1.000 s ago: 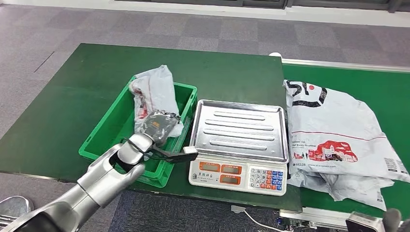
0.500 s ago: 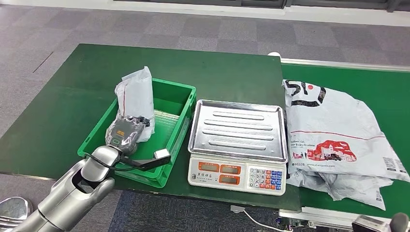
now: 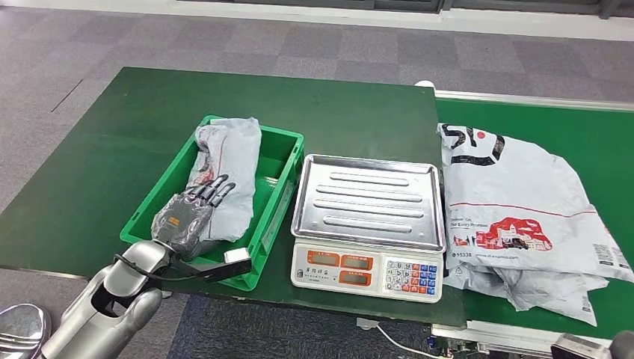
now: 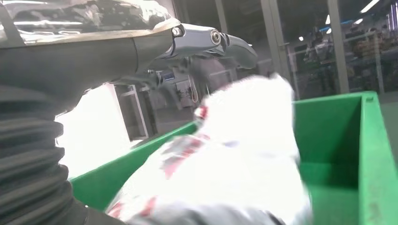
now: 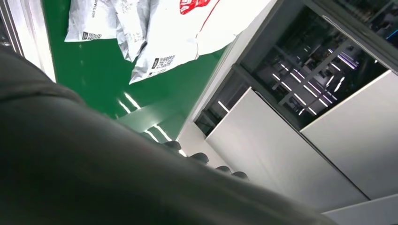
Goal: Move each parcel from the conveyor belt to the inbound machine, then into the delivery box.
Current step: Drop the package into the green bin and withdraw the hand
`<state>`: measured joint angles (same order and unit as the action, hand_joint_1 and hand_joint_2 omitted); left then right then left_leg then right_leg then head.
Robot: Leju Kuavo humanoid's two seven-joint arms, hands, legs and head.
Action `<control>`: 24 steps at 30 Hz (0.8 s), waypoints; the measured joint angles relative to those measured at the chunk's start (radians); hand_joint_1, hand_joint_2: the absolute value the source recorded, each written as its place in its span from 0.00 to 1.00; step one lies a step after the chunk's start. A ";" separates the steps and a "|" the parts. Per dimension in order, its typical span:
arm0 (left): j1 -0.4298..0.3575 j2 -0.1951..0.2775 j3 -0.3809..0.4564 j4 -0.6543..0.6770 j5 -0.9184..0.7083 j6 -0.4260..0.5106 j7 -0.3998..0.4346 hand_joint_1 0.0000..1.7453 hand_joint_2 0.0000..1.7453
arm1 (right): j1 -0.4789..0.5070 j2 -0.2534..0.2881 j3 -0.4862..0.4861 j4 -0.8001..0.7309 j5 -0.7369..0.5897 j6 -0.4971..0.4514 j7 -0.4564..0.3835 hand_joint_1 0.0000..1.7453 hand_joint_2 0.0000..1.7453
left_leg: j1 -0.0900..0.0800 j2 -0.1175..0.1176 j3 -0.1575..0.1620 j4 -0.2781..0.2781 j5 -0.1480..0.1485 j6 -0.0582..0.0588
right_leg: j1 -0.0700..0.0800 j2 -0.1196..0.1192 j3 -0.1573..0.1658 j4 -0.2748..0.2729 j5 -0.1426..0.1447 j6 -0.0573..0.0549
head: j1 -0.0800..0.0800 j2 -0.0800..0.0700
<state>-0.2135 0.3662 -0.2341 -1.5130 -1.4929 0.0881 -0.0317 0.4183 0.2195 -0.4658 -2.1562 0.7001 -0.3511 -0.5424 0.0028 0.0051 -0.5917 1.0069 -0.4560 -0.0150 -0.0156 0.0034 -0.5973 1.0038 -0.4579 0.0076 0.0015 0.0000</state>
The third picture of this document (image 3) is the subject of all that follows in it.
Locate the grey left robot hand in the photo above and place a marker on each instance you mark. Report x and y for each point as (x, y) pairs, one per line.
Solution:
(186, 223)

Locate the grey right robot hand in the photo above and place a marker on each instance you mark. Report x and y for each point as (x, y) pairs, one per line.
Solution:
(624, 347)

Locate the small grey courier parcel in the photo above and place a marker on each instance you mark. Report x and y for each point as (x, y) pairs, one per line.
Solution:
(233, 163)

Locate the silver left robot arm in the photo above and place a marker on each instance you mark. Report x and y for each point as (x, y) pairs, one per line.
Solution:
(104, 317)

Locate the crumpled grey courier parcel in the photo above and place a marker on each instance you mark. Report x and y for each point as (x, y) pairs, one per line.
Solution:
(545, 292)

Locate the large grey courier parcel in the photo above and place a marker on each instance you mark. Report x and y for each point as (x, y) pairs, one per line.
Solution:
(520, 183)

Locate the green conveyor belt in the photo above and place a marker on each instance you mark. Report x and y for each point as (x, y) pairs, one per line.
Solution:
(584, 129)

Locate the green plastic crate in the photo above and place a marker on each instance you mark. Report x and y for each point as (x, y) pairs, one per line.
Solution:
(275, 163)

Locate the white electronic scale steel tray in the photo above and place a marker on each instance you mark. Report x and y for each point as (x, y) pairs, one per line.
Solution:
(366, 203)

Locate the shiny chrome object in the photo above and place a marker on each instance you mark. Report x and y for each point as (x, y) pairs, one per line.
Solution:
(22, 332)

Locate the white power plug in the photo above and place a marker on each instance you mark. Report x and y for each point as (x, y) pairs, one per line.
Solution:
(366, 323)

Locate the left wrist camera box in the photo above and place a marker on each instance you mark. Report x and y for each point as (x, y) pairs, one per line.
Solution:
(228, 265)

